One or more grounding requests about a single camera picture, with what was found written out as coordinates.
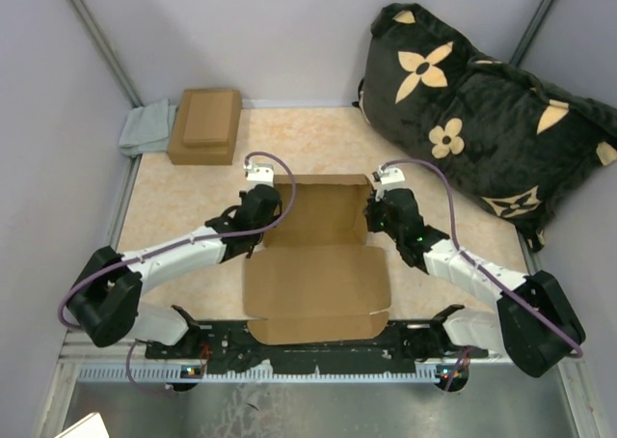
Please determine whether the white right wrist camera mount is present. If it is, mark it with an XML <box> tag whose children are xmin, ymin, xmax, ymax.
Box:
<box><xmin>372</xmin><ymin>166</ymin><xmax>406</xmax><ymax>201</ymax></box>

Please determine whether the right aluminium corner post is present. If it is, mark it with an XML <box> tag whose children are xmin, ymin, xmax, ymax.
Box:
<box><xmin>509</xmin><ymin>0</ymin><xmax>557</xmax><ymax>67</ymax></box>

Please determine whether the aluminium frame rail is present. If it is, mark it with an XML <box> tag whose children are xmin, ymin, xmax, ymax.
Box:
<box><xmin>60</xmin><ymin>324</ymin><xmax>584</xmax><ymax>362</ymax></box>

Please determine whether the white slotted cable duct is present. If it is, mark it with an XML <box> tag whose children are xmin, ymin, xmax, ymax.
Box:
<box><xmin>76</xmin><ymin>361</ymin><xmax>451</xmax><ymax>386</ymax></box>

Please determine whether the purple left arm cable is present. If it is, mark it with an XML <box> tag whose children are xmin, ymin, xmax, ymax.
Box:
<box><xmin>57</xmin><ymin>151</ymin><xmax>297</xmax><ymax>395</ymax></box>

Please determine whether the grey folded cloth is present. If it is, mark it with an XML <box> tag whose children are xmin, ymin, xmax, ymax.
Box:
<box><xmin>119</xmin><ymin>98</ymin><xmax>177</xmax><ymax>157</ymax></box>

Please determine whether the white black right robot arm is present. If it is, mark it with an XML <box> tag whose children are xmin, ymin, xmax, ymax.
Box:
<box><xmin>364</xmin><ymin>188</ymin><xmax>586</xmax><ymax>378</ymax></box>

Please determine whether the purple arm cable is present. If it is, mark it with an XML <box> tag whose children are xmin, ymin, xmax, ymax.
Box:
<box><xmin>373</xmin><ymin>158</ymin><xmax>584</xmax><ymax>392</ymax></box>
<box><xmin>57</xmin><ymin>151</ymin><xmax>297</xmax><ymax>395</ymax></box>

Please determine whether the brown cardboard box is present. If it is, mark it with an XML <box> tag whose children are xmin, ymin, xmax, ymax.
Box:
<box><xmin>243</xmin><ymin>174</ymin><xmax>391</xmax><ymax>345</ymax></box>

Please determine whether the left aluminium corner post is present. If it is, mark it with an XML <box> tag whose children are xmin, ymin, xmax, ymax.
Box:
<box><xmin>66</xmin><ymin>0</ymin><xmax>144</xmax><ymax>108</ymax></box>

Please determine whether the aluminium corner post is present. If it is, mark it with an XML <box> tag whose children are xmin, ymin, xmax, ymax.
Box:
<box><xmin>66</xmin><ymin>0</ymin><xmax>144</xmax><ymax>108</ymax></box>
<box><xmin>509</xmin><ymin>0</ymin><xmax>557</xmax><ymax>67</ymax></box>

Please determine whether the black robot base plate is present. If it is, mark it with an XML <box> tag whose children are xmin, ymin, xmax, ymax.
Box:
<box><xmin>146</xmin><ymin>305</ymin><xmax>464</xmax><ymax>373</ymax></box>

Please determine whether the black floral plush pillow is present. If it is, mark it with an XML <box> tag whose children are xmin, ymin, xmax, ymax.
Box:
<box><xmin>358</xmin><ymin>3</ymin><xmax>616</xmax><ymax>251</ymax></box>

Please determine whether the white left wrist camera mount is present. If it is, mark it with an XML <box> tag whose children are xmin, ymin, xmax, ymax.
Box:
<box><xmin>244</xmin><ymin>160</ymin><xmax>275</xmax><ymax>187</ymax></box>

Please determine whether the small folded cardboard box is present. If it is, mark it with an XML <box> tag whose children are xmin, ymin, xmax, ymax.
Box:
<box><xmin>183</xmin><ymin>91</ymin><xmax>233</xmax><ymax>148</ymax></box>

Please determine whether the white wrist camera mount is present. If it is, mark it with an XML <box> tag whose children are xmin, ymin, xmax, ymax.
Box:
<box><xmin>372</xmin><ymin>166</ymin><xmax>406</xmax><ymax>201</ymax></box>
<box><xmin>244</xmin><ymin>160</ymin><xmax>275</xmax><ymax>187</ymax></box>

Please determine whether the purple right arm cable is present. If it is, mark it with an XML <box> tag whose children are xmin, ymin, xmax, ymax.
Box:
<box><xmin>373</xmin><ymin>158</ymin><xmax>584</xmax><ymax>392</ymax></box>

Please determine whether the large folded cardboard box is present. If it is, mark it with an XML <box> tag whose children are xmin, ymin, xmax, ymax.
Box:
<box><xmin>167</xmin><ymin>89</ymin><xmax>242</xmax><ymax>166</ymax></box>

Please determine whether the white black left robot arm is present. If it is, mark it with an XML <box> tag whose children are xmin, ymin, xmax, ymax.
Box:
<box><xmin>59</xmin><ymin>184</ymin><xmax>282</xmax><ymax>358</ymax></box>

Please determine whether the white paper sheet corner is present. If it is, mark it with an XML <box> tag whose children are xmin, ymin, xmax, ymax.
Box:
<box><xmin>56</xmin><ymin>412</ymin><xmax>110</xmax><ymax>438</ymax></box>

